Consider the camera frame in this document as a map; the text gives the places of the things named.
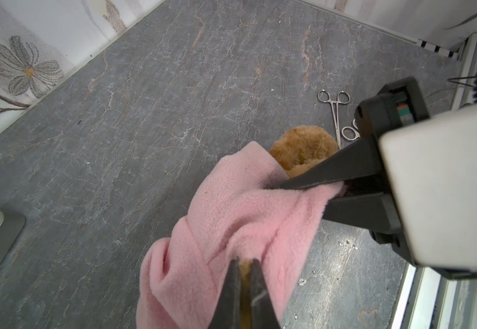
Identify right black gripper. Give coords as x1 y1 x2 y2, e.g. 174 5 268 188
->
268 76 477 280

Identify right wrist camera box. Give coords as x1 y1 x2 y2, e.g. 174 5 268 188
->
379 104 477 270

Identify pink fleece bear hoodie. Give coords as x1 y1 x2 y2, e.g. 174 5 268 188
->
136 142 342 328

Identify brown teddy bear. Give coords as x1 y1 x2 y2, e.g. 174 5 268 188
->
238 126 339 328

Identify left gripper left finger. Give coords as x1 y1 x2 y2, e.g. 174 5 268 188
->
208 259 242 329

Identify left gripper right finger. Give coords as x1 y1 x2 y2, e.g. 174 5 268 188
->
249 259 281 329

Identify small black scissors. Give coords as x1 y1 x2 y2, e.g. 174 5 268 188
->
317 89 351 149

